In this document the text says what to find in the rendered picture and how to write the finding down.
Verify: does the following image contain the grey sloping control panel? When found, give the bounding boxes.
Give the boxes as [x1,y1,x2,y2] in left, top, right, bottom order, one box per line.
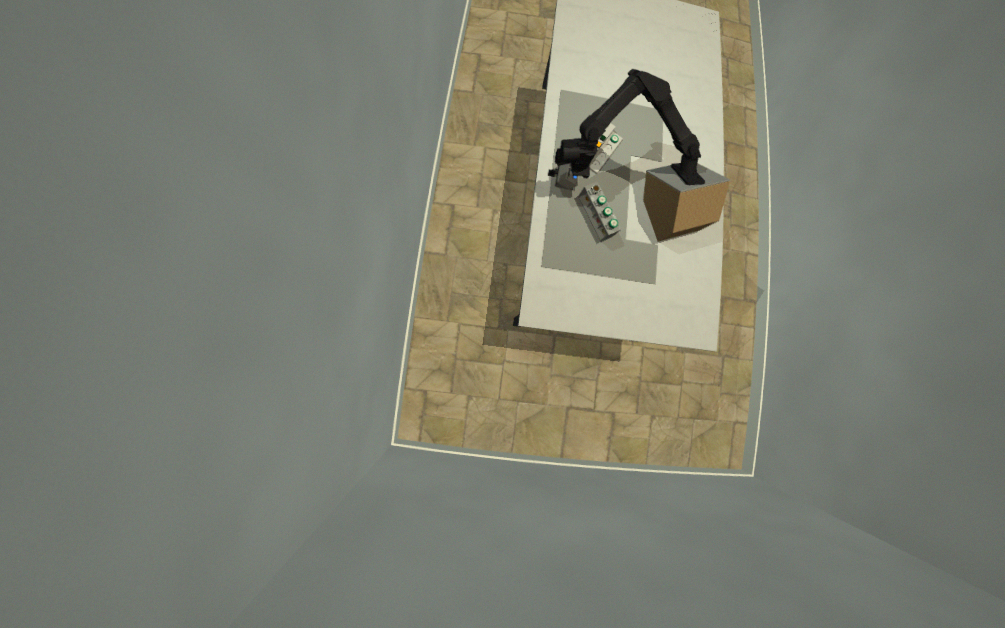
[548,163,579,191]

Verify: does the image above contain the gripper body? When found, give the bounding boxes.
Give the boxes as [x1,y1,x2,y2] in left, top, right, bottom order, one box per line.
[571,158,591,178]

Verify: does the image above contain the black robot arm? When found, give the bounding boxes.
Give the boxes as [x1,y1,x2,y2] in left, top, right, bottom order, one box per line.
[555,69,705,185]

